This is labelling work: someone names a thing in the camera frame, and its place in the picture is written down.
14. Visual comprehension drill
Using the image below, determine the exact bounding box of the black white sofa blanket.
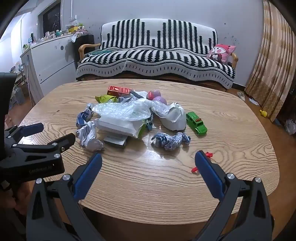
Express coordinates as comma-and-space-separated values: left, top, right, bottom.
76, 20, 235, 90

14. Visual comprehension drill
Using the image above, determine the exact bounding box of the beige patterned curtain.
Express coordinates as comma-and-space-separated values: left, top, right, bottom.
245, 0, 296, 121

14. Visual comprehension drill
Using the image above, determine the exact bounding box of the dark side cabinet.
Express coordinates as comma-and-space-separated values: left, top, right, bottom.
74, 35, 95, 69

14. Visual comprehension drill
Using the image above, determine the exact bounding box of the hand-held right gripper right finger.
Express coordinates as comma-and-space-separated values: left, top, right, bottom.
195, 151, 272, 241

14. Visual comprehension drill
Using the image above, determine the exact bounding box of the white cabinet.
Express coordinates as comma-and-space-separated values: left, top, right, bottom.
20, 34, 78, 98

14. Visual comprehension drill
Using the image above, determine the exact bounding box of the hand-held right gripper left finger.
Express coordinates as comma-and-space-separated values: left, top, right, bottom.
26, 153, 109, 241

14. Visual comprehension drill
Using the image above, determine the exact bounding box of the white crumpled plastic bag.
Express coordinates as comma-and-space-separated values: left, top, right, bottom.
151, 101, 186, 131

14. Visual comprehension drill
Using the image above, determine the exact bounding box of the grey plastic bag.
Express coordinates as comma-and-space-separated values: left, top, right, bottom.
284, 119, 296, 135

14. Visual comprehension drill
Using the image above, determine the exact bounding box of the dark wall screen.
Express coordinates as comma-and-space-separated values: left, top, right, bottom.
37, 0, 62, 32

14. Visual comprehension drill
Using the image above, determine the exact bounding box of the white green packet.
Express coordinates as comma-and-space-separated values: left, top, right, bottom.
94, 117, 148, 139

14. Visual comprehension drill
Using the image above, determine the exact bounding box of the green toy car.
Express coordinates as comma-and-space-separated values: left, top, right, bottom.
186, 112, 208, 136

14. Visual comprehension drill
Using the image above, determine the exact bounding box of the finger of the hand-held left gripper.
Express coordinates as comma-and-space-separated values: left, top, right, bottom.
3, 123, 44, 145
11, 133, 76, 163

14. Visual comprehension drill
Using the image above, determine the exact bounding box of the small dark box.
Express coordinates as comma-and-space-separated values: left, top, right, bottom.
103, 135, 129, 149

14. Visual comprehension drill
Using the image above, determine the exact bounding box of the clear plastic bag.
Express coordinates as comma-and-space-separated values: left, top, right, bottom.
92, 98, 152, 122

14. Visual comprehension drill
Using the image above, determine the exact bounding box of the green snack packet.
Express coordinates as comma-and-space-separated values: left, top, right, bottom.
95, 95, 119, 104

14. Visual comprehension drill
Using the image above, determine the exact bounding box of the pink purple ball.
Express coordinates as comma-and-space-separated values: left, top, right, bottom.
147, 90, 162, 100

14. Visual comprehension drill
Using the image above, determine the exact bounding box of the silver foil wrapper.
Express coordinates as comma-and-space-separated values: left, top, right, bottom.
76, 120, 105, 152

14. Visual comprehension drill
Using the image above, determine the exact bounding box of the grey white packet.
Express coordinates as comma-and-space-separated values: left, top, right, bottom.
129, 90, 148, 100

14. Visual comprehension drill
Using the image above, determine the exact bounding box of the pink printed cushion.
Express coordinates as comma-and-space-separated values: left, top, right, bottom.
206, 44, 237, 64

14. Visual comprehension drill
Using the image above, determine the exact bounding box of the red box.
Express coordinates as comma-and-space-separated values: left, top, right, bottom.
107, 86, 133, 98

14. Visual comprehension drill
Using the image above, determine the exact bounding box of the wooden sofa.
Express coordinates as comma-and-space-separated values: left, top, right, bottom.
76, 20, 238, 91

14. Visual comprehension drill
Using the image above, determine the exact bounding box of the blue white wrapper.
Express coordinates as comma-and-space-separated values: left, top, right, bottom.
151, 132, 191, 151
76, 103, 94, 128

